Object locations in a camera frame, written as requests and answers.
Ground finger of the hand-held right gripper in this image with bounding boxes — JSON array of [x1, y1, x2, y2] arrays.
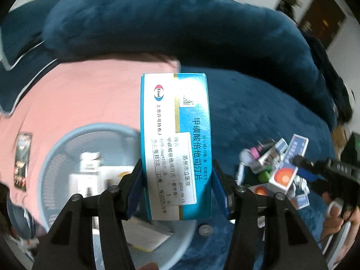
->
[[292, 155, 328, 183]]

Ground grey round cap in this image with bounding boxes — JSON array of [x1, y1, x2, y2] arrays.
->
[[198, 223, 213, 237]]

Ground black smartphone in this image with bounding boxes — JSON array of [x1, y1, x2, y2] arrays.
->
[[13, 132, 33, 192]]

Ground dark cloth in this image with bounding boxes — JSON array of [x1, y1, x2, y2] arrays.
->
[[306, 34, 353, 124]]

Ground small blue white box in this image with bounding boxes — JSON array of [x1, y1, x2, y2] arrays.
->
[[291, 194, 310, 210]]

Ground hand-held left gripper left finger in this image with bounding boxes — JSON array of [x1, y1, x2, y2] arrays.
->
[[31, 159, 145, 270]]

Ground dark blue piped pillow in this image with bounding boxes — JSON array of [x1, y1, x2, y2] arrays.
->
[[0, 8, 59, 116]]

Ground brown door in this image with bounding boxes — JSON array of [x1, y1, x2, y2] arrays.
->
[[298, 0, 346, 48]]

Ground pink towel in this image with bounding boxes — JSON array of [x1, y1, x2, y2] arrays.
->
[[0, 53, 182, 231]]

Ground light blue plastic basket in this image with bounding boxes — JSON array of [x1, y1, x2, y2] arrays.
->
[[36, 122, 197, 270]]

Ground white box with blue panel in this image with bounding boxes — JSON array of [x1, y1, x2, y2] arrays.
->
[[284, 134, 309, 161]]

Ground light blue white medicine box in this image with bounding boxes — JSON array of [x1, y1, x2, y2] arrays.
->
[[140, 73, 212, 221]]

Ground pile of small bottle caps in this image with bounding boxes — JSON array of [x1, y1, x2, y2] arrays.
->
[[239, 139, 310, 197]]

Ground white curved strip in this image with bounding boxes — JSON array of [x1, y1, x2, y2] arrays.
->
[[318, 219, 352, 256]]

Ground white colourful medicine box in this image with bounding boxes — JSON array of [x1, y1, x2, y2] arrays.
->
[[250, 138, 289, 173]]

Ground dark blue bolster cushion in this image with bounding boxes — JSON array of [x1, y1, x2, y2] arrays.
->
[[42, 0, 338, 130]]

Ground person's right hand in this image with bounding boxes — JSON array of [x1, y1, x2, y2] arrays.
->
[[321, 191, 353, 238]]

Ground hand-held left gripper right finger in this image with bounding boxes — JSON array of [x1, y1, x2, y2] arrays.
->
[[211, 160, 328, 270]]

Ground white medicine bottle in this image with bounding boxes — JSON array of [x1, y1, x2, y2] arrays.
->
[[79, 152, 102, 175]]

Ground blue grey round object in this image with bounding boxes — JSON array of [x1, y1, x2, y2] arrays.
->
[[6, 197, 45, 248]]

